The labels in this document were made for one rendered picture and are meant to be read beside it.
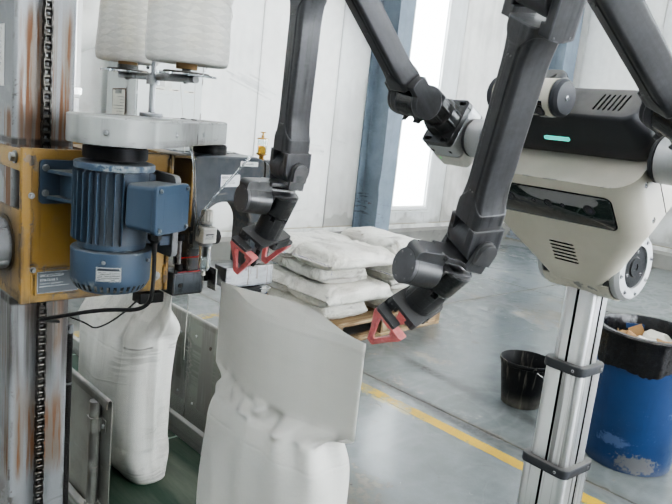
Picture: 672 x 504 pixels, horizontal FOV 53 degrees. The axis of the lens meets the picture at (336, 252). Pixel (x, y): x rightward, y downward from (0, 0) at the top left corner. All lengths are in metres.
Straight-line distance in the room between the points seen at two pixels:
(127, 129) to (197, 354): 1.27
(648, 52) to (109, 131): 0.88
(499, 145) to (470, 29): 7.94
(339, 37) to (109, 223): 6.12
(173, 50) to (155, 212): 0.32
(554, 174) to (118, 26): 0.97
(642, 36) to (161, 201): 0.82
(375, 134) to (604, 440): 4.88
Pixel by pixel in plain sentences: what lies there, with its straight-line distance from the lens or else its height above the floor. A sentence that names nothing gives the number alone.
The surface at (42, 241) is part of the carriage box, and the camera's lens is 1.49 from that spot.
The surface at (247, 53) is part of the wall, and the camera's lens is 6.58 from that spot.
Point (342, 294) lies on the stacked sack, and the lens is 4.37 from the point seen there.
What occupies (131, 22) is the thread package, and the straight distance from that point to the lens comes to 1.62.
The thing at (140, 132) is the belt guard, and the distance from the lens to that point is 1.29.
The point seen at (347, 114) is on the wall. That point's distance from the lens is 7.42.
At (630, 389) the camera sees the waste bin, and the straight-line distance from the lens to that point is 3.37.
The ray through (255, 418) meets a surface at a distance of 1.49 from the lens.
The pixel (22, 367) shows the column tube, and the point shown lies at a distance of 1.62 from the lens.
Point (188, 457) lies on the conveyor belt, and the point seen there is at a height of 0.38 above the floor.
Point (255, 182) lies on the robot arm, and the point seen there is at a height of 1.32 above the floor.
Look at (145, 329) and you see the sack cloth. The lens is 1.93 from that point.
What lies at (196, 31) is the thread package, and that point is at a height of 1.59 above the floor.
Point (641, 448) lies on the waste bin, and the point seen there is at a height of 0.14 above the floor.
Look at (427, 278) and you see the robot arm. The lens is 1.06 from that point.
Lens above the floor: 1.46
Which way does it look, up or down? 11 degrees down
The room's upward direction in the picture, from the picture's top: 6 degrees clockwise
